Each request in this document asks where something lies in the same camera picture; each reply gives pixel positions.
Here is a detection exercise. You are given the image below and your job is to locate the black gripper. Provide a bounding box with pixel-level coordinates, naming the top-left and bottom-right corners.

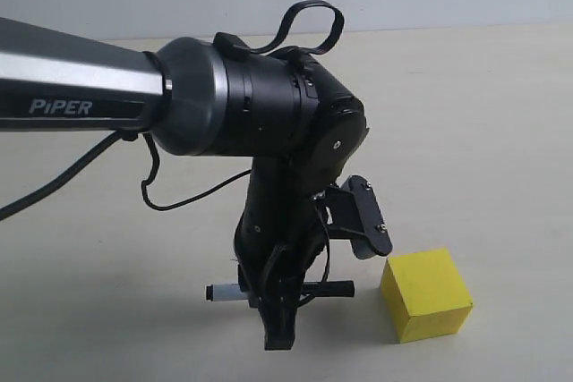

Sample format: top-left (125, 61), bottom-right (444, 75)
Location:
top-left (234, 189), bottom-right (355, 351)

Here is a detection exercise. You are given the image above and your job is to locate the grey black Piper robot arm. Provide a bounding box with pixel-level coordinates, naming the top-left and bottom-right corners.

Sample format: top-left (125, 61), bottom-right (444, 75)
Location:
top-left (1, 13), bottom-right (367, 351)

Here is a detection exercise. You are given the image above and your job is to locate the yellow foam cube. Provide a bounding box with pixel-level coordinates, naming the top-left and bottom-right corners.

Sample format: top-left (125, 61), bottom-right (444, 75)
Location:
top-left (381, 248), bottom-right (474, 344)

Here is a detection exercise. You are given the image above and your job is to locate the black and white marker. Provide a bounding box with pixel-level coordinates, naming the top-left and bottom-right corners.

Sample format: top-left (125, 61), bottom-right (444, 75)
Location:
top-left (204, 280), bottom-right (357, 302)

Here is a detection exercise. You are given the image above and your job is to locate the thin black camera cable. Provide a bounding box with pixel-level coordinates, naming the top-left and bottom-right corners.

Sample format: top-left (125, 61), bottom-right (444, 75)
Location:
top-left (141, 131), bottom-right (332, 311)

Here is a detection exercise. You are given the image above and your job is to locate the flat black ribbon cable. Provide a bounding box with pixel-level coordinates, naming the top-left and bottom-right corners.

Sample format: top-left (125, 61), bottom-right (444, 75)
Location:
top-left (241, 0), bottom-right (346, 61)

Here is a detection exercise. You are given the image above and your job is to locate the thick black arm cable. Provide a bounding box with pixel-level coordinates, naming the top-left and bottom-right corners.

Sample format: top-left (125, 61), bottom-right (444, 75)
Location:
top-left (0, 129), bottom-right (124, 222)

